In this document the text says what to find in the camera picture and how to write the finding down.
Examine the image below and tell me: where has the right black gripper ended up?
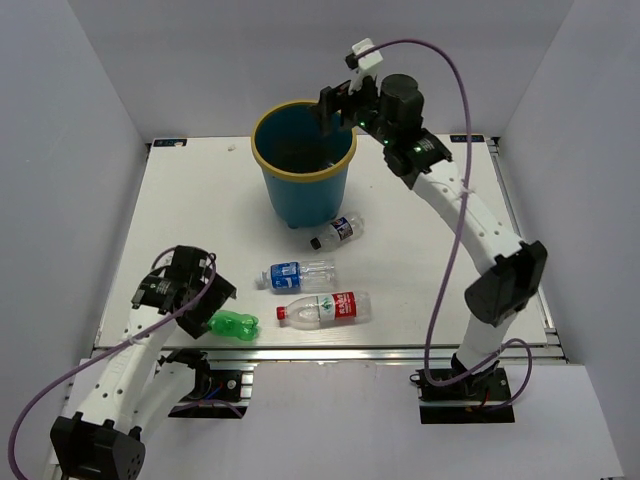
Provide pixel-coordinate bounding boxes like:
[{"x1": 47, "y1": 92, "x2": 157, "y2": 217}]
[{"x1": 306, "y1": 70, "x2": 395, "y2": 148}]

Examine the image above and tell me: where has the green plastic bottle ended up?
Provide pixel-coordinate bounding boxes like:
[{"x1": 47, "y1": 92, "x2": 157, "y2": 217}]
[{"x1": 207, "y1": 310, "x2": 259, "y2": 342}]

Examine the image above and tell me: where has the clear bottle blue label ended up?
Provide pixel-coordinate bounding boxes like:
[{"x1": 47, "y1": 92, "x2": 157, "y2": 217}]
[{"x1": 254, "y1": 260, "x2": 337, "y2": 294}]

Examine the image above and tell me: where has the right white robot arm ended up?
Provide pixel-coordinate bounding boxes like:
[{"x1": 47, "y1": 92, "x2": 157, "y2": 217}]
[{"x1": 312, "y1": 74, "x2": 548, "y2": 399}]

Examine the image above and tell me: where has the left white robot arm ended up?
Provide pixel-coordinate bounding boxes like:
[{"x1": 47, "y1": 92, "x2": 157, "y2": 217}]
[{"x1": 50, "y1": 246, "x2": 236, "y2": 479}]

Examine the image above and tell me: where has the blue bin with yellow rim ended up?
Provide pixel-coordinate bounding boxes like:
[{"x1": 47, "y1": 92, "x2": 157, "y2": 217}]
[{"x1": 251, "y1": 100, "x2": 357, "y2": 229}]

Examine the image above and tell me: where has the small clear bottle black cap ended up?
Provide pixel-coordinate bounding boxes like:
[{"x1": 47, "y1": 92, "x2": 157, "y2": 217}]
[{"x1": 310, "y1": 212, "x2": 364, "y2": 251}]

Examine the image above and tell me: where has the clear bottle red label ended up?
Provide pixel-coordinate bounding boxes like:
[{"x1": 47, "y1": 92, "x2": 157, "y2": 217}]
[{"x1": 276, "y1": 291, "x2": 372, "y2": 330}]

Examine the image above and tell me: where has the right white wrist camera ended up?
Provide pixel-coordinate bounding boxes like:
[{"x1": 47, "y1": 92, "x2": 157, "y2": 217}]
[{"x1": 345, "y1": 38, "x2": 383, "y2": 95}]

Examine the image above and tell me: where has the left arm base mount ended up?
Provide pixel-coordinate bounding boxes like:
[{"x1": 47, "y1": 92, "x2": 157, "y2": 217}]
[{"x1": 156, "y1": 349, "x2": 248, "y2": 419}]

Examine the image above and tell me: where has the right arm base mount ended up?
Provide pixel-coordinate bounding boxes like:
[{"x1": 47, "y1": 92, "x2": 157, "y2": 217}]
[{"x1": 409, "y1": 368, "x2": 515, "y2": 425}]

